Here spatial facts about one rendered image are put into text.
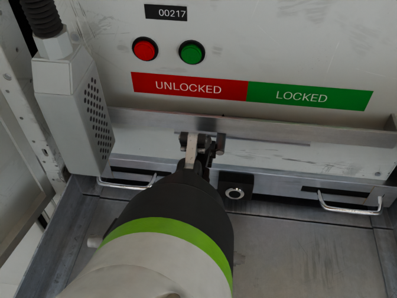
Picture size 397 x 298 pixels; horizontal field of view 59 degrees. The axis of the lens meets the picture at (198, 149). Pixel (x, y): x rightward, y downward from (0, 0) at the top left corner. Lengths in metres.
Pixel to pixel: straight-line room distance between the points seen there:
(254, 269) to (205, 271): 0.40
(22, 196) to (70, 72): 0.34
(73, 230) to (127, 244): 0.45
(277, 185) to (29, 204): 0.45
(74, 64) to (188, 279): 0.28
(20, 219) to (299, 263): 0.49
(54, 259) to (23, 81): 0.28
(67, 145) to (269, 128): 0.26
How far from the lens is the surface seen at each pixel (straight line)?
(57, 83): 0.40
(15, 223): 0.70
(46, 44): 0.39
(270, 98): 0.49
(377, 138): 0.51
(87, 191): 0.68
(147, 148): 0.60
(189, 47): 0.44
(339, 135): 0.50
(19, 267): 1.09
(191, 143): 0.33
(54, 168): 0.65
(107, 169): 0.65
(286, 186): 0.62
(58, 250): 0.63
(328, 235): 0.65
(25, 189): 0.69
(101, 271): 0.18
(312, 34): 0.44
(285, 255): 0.61
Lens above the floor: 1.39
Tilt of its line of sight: 48 degrees down
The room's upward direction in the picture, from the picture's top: straight up
